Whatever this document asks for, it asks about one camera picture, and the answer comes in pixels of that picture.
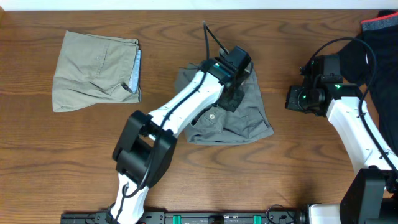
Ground folded khaki shorts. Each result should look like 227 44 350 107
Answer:
52 31 141 112

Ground grey shorts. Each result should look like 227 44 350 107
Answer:
184 71 274 146

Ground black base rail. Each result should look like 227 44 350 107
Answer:
60 210 309 224

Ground black t-shirt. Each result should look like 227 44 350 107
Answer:
338 26 397 152

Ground small black looped cable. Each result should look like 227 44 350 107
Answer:
266 203 296 224

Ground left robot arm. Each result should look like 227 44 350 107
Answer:
106 46 252 223

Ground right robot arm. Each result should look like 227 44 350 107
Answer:
285 55 397 223

